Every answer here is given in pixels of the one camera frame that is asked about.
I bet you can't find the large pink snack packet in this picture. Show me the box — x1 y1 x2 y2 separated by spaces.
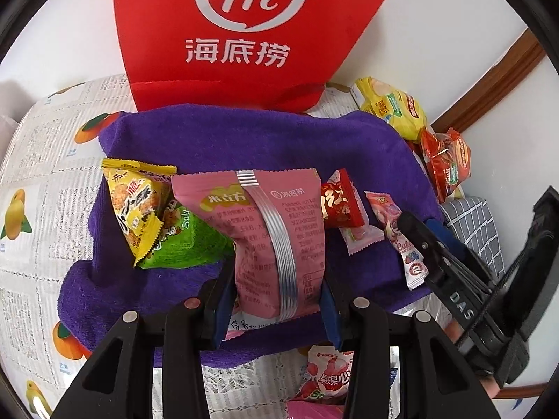
171 167 326 341

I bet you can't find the yellow chip packet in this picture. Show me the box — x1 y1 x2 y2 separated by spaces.
351 77 429 141

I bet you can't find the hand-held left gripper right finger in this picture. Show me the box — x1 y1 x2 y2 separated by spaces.
319 271 503 419

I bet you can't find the long pink cartoon packet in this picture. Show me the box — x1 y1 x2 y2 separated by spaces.
364 191 431 291

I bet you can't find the grey checked cloth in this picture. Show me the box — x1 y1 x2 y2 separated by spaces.
439 196 507 280

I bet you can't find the red orange snack packet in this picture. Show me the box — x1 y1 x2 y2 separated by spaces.
419 127 472 204

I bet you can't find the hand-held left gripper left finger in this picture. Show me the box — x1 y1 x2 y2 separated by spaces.
50 257 237 419

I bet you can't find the yellow snack packet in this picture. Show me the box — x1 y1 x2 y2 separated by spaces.
101 158 177 268

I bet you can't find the fruit-printed tablecloth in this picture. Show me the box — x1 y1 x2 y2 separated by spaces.
0 74 464 419

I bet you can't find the small red snack packet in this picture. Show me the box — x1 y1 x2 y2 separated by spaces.
321 168 370 228

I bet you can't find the red white strawberry packet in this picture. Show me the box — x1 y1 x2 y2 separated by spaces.
290 344 356 402

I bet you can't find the brown wooden door frame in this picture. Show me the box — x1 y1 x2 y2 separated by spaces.
430 28 546 134

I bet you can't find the purple towel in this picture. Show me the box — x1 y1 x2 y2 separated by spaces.
57 102 446 369

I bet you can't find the plain pink packet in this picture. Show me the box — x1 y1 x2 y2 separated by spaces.
284 399 350 419

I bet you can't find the person's right hand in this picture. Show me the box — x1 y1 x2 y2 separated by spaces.
450 321 505 399

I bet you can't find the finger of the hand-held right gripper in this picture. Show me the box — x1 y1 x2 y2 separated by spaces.
424 217 496 286
397 212 485 300

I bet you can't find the red paper bag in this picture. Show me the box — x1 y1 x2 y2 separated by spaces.
111 0 413 113

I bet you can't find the green snack packet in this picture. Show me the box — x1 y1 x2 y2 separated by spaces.
137 201 237 270

